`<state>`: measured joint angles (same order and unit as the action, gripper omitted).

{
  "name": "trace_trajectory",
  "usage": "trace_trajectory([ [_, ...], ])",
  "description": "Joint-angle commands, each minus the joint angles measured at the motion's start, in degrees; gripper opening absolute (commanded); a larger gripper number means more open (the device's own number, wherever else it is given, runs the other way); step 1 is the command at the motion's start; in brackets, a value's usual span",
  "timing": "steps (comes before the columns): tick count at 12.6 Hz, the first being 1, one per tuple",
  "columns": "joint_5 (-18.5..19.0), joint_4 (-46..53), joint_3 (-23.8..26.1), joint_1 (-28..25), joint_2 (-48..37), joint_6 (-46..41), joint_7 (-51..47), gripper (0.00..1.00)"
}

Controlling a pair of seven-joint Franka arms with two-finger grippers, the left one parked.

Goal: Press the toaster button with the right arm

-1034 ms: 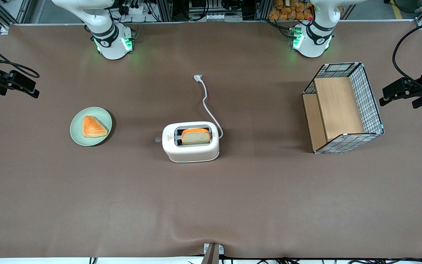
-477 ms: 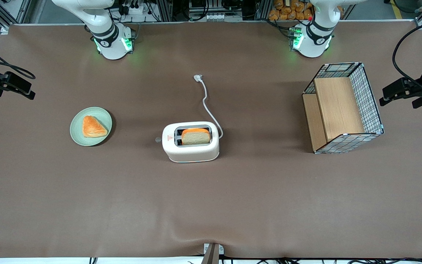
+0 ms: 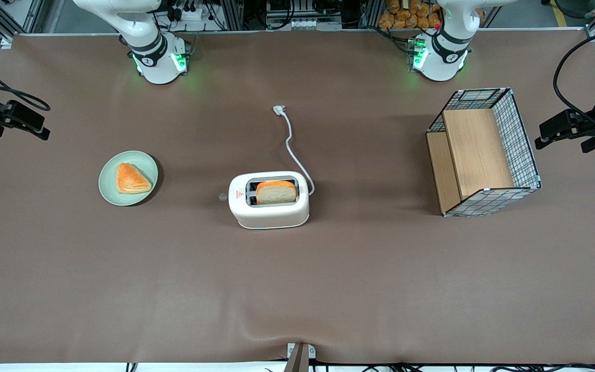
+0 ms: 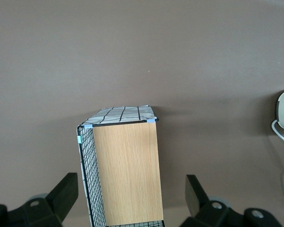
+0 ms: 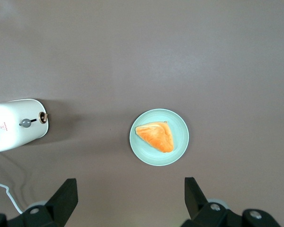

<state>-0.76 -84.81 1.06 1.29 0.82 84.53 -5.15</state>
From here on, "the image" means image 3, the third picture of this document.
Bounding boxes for grey metal camera bracket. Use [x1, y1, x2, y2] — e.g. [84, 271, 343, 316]
[287, 342, 317, 372]

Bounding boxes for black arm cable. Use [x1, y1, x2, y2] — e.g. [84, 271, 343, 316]
[553, 27, 595, 131]
[0, 53, 51, 112]

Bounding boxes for white toaster power cord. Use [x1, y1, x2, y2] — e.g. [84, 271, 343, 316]
[273, 105, 316, 197]

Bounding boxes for wire basket with wooden shelf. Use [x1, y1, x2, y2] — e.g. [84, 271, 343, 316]
[426, 87, 542, 218]

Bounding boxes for bag of orange buns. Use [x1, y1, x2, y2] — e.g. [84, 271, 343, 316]
[378, 0, 443, 30]

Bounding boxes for white power strip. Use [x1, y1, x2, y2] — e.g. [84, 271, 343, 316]
[169, 6, 206, 22]

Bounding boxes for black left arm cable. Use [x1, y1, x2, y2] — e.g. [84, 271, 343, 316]
[553, 27, 595, 131]

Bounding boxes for bread slice with orange crust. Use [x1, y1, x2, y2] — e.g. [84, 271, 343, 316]
[255, 180, 297, 205]

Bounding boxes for orange triangular pastry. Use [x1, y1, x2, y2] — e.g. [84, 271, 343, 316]
[116, 163, 152, 195]

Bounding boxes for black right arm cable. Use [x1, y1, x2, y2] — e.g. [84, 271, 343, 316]
[0, 53, 51, 112]

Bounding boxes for white two-slot toaster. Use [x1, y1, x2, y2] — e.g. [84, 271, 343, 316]
[228, 170, 310, 230]

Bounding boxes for pale green round plate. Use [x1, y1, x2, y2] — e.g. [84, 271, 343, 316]
[98, 150, 159, 207]

